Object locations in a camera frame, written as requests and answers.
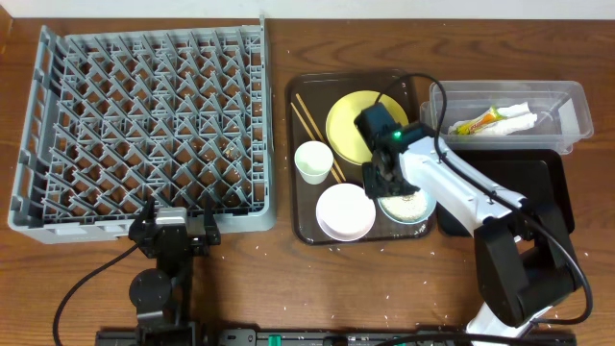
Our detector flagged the green orange snack wrapper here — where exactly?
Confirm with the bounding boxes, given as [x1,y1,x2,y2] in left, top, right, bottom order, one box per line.
[448,107,505,136]

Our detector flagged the light blue bowl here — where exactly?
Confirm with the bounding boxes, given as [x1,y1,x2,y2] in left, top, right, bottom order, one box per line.
[378,190,436,225]

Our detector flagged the pink white bowl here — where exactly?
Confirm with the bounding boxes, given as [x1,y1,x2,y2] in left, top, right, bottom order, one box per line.
[315,184,377,242]

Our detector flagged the grey plastic dishwasher rack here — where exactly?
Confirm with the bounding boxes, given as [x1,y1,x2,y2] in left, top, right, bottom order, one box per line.
[8,22,276,244]

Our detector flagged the right wooden chopstick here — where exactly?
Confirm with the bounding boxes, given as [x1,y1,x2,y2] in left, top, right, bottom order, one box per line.
[295,93,346,183]

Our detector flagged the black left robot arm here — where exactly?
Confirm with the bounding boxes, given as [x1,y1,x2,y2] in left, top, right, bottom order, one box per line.
[129,198,221,346]

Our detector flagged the left wooden chopstick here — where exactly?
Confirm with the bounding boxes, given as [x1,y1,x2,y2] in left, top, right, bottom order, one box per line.
[290,102,342,184]

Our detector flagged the rice food scraps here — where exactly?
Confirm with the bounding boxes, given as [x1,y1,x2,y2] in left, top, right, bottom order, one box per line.
[379,192,428,222]

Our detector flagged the clear plastic waste bin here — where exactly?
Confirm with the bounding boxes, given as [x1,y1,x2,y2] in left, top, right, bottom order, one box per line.
[441,80,594,155]

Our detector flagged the white paper cup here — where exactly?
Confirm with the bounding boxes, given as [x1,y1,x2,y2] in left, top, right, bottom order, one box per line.
[294,140,333,185]

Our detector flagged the wooden chopstick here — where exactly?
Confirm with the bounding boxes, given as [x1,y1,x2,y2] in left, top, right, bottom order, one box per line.
[295,93,346,183]
[290,102,342,184]

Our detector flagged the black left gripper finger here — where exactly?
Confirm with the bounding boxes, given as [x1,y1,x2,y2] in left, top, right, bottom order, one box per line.
[202,193,215,229]
[138,196,155,225]

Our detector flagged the white tissue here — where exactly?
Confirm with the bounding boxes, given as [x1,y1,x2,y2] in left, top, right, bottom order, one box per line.
[469,102,537,136]

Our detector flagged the yellow plate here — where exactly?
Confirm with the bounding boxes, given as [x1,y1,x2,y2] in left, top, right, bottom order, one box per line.
[326,90,379,165]

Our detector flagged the dark brown serving tray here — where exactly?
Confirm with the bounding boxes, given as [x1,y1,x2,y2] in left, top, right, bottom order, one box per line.
[285,69,436,246]

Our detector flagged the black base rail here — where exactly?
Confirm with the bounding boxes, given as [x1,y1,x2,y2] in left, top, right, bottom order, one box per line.
[94,329,578,346]

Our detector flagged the black waste tray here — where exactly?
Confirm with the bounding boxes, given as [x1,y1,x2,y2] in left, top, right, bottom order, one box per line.
[455,149,575,234]

